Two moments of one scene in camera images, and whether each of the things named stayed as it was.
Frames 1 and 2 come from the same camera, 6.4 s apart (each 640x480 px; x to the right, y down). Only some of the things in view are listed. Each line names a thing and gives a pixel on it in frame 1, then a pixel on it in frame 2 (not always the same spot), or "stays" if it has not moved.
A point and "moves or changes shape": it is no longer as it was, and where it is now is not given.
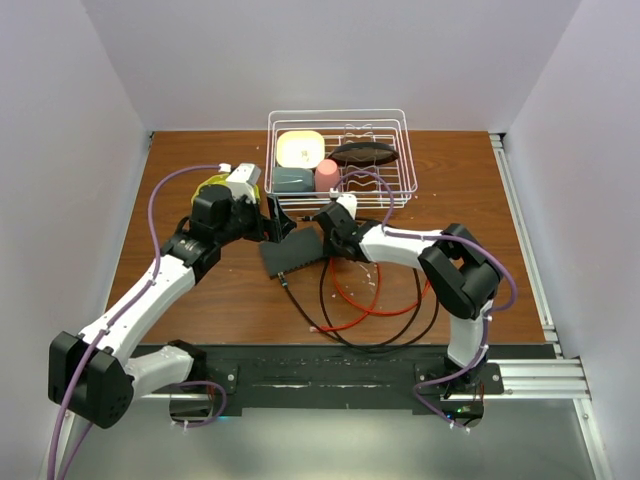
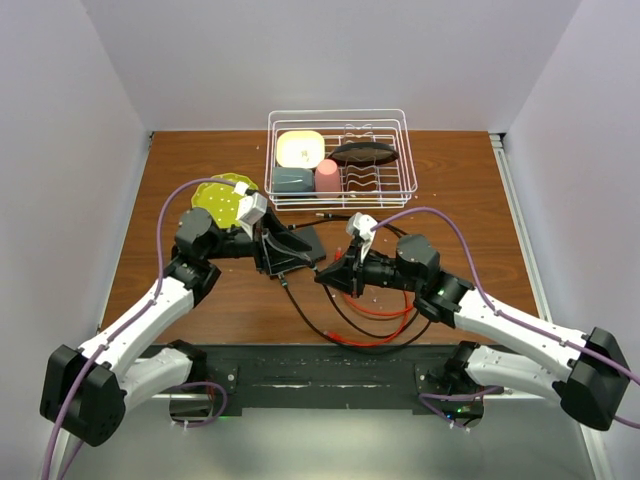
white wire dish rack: x=314 y=153 stays
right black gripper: x=330 y=249 → x=348 y=273
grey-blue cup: x=293 y=180 stays
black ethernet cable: x=333 y=334 → x=327 y=288
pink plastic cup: x=326 y=176 stays
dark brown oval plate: x=364 y=154 stays
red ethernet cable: x=366 y=311 moves or changes shape
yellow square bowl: x=299 y=149 stays
